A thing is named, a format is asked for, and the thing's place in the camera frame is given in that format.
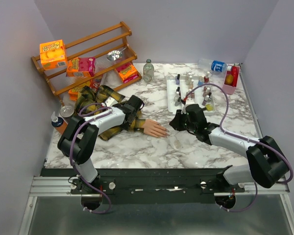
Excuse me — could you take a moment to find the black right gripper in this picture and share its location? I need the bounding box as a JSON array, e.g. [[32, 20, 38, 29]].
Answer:
[[170, 109, 197, 132]]

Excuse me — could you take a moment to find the yellow plaid shirt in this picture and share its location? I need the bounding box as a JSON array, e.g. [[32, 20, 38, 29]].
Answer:
[[75, 85, 146, 141]]

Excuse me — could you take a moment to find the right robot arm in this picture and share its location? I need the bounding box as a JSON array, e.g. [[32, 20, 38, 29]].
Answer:
[[170, 104, 290, 192]]

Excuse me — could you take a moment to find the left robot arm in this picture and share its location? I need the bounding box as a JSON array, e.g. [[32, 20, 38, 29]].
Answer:
[[57, 95, 144, 193]]

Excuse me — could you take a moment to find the mannequin hand with long nails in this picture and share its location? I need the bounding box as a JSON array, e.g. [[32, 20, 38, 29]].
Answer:
[[142, 119, 169, 138]]

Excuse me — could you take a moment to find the silver glitter bottle black cap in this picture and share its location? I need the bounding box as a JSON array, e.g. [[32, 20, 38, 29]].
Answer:
[[173, 94, 181, 106]]

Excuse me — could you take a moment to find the gold glitter bottle white cap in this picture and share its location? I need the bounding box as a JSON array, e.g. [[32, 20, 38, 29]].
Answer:
[[184, 90, 193, 100]]

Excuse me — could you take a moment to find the white plastic organizer tray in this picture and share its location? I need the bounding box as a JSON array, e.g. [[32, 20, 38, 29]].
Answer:
[[166, 74, 216, 116]]

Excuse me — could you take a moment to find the orange pink box lower shelf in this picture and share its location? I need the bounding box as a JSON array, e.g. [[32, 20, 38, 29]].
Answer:
[[115, 62, 138, 83]]

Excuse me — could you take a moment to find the yellow polish bottle black cap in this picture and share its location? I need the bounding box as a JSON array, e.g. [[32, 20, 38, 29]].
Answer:
[[202, 103, 215, 113]]

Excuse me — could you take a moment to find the glass bottle with cap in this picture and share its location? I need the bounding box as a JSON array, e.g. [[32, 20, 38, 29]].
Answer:
[[143, 59, 154, 83]]

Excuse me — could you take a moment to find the coral polish bottle white cap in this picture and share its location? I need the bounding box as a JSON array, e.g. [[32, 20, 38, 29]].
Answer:
[[188, 79, 194, 90]]

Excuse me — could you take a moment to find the red white package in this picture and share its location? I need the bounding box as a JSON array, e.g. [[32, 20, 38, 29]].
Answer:
[[90, 75, 102, 91]]

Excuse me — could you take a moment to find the purple polish bottle back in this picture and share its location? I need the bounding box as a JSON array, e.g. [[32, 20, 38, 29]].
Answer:
[[175, 74, 180, 85]]

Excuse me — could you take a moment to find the blue polish bottle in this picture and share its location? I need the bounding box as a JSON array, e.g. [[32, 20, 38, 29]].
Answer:
[[197, 76, 204, 86]]

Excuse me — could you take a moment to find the metal spoon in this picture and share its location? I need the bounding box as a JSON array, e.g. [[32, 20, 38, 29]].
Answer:
[[106, 47, 127, 62]]

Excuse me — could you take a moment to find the wooden shelf rack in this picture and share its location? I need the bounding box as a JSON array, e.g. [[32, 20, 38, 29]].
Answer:
[[31, 22, 141, 105]]

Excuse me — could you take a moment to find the orange box bottom shelf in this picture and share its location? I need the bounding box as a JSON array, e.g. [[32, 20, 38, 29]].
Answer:
[[68, 86, 84, 101]]

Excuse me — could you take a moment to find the plastic water bottle blue label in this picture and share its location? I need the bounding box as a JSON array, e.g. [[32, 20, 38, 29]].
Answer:
[[198, 59, 232, 73]]

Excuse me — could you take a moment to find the pink orange sponge box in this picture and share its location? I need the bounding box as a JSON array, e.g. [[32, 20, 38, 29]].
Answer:
[[66, 57, 96, 77]]

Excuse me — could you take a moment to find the metal soda can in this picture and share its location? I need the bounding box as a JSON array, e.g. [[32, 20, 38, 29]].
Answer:
[[59, 105, 75, 123]]

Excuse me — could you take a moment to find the yellow lemon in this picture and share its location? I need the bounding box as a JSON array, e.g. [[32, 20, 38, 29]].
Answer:
[[224, 74, 234, 86]]

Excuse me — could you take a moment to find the orange spray bottle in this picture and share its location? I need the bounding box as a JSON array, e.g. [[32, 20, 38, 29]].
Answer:
[[51, 112, 67, 135]]

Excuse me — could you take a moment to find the red ketchup bottle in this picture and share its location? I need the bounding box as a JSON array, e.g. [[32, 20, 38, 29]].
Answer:
[[231, 66, 239, 87]]

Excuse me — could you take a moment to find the orange scrub box large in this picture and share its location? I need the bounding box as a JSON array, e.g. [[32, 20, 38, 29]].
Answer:
[[39, 40, 68, 70]]

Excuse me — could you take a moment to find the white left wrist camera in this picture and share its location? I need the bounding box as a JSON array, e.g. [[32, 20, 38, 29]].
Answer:
[[105, 97, 118, 107]]

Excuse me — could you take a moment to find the black mounting rail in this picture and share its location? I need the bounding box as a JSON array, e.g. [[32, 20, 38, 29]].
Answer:
[[41, 168, 245, 209]]

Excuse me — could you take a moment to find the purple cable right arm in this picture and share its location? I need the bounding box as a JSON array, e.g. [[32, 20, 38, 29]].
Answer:
[[182, 83, 294, 212]]

